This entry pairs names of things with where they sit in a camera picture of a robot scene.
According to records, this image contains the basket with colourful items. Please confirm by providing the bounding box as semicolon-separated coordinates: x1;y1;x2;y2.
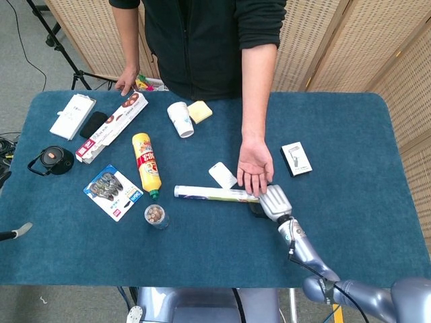
135;74;169;92

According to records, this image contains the person right hand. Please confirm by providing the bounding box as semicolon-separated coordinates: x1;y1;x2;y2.
114;67;140;97

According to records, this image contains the white tube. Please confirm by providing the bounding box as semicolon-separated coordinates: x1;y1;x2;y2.
174;184;262;204

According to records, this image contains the blister card with clips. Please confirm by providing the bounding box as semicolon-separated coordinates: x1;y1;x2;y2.
83;164;144;222

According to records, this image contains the black flask with orange button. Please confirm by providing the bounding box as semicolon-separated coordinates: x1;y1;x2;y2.
27;145;75;176

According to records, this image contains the person black jacket torso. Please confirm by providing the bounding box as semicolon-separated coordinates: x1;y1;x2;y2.
108;0;288;101

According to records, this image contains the flat white box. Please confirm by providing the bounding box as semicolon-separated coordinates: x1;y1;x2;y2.
49;94;97;141

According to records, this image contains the clear plastic snack jar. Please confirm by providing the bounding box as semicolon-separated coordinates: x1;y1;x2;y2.
144;204;170;230

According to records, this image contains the small white card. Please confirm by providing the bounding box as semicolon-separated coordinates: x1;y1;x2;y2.
208;161;238;190

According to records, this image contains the yellow sticky note pad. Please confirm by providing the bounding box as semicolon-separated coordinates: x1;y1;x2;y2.
187;100;213;124

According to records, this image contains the blue tablecloth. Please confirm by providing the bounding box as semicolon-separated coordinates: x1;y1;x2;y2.
0;90;424;289

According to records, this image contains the wicker screen panel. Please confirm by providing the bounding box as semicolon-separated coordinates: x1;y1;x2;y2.
44;0;161;81
368;13;431;253
306;0;431;94
271;0;353;93

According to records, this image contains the person right forearm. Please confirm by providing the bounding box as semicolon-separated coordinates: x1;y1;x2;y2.
112;5;141;73

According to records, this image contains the black oval pouch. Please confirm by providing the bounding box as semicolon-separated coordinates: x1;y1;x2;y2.
79;111;108;139

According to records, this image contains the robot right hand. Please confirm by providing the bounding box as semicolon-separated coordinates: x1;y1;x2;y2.
247;184;293;223

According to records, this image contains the person left forearm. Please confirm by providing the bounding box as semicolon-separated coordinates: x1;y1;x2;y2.
241;43;279;142

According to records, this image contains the floor cable bundle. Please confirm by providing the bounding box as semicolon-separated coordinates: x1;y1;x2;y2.
0;132;21;169

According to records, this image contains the yellow squeeze bottle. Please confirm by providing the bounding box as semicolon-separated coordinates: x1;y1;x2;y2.
131;133;162;200

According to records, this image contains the small black box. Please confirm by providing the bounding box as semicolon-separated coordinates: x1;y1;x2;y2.
280;141;313;178

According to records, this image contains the long white baking paper box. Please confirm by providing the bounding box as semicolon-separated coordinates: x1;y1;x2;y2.
75;91;149;164

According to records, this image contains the white paper cup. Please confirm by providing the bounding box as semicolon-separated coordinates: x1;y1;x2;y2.
167;101;195;139

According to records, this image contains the person left hand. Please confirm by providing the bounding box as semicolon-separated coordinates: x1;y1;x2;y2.
236;137;275;198

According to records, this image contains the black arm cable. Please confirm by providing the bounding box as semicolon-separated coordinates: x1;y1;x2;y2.
288;217;370;323

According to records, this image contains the black tripod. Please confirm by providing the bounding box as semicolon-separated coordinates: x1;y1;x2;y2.
26;0;117;91

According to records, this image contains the grey robot torso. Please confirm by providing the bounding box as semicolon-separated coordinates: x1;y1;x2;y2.
136;286;282;323

